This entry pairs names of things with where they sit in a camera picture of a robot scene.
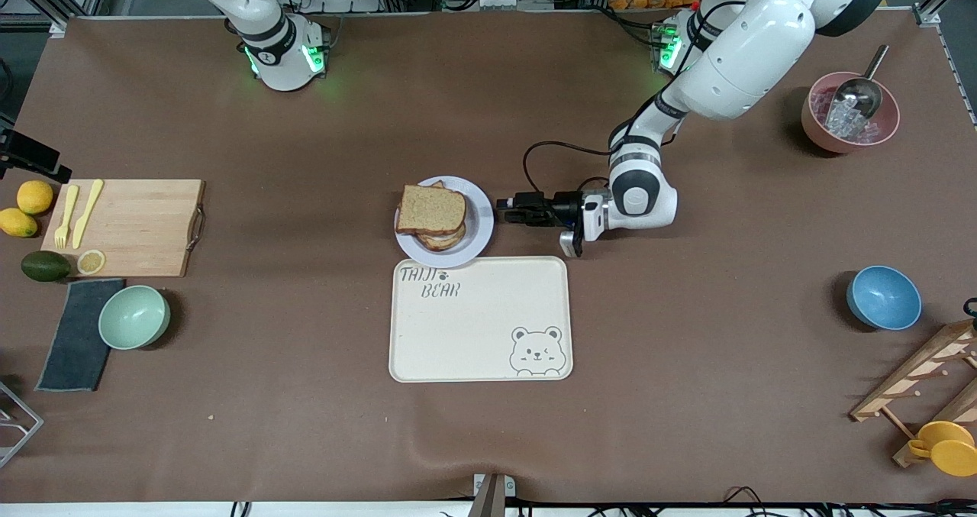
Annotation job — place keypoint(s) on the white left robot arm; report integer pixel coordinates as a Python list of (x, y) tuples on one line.
[(740, 59)]

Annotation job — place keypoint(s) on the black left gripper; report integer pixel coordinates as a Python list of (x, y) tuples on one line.
[(563, 207)]

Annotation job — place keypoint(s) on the wooden cup rack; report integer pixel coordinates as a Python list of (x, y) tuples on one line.
[(923, 372)]

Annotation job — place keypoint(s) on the yellow cup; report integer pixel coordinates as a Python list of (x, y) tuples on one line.
[(946, 448)]

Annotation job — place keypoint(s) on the dark grey cloth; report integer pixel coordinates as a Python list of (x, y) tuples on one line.
[(76, 349)]

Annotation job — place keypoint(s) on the round white plate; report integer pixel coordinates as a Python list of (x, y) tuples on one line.
[(479, 223)]

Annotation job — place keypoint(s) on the cream tray with bear print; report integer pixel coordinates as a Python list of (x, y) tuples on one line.
[(473, 326)]

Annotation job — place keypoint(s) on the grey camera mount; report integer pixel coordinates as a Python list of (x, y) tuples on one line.
[(488, 495)]

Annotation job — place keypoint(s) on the wooden cutting board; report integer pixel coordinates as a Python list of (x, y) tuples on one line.
[(137, 227)]

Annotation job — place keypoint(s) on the clear ice cubes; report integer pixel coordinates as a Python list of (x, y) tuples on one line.
[(843, 124)]

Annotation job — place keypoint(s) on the yellow plastic knife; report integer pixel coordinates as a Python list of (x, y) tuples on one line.
[(86, 215)]

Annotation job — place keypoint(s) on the green avocado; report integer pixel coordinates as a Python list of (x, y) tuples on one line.
[(46, 266)]

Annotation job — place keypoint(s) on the plain brown bread slice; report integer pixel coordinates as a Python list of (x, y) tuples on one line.
[(431, 210)]

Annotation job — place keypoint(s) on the pink bowl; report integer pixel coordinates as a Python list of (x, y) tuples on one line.
[(813, 131)]

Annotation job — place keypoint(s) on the metal scoop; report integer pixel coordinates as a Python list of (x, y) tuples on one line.
[(859, 95)]

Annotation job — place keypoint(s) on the fried egg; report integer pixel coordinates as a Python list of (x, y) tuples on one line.
[(443, 234)]

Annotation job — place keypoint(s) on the yellow plastic fork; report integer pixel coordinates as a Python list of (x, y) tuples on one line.
[(66, 215)]

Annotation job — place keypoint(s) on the round yellow lemon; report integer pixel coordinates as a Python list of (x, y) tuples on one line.
[(35, 197)]

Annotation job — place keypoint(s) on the mint green bowl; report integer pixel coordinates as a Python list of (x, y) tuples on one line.
[(133, 317)]

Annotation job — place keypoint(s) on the blue bowl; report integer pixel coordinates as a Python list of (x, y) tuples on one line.
[(884, 298)]

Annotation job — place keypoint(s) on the oval yellow lemon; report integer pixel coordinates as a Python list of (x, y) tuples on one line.
[(17, 223)]

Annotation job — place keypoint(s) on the lemon slice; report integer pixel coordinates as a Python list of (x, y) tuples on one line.
[(91, 262)]

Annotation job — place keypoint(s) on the toast with fried egg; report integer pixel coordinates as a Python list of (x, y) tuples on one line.
[(443, 243)]

